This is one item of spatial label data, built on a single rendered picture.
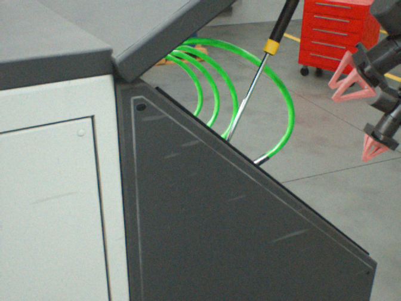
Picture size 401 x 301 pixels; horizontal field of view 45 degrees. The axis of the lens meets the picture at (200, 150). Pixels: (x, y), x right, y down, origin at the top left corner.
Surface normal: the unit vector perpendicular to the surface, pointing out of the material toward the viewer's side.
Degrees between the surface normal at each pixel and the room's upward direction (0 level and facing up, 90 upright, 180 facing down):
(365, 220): 0
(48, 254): 90
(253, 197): 90
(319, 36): 90
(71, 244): 90
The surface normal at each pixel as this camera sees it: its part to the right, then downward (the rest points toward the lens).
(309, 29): -0.67, 0.32
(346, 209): 0.01, -0.90
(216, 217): 0.51, 0.38
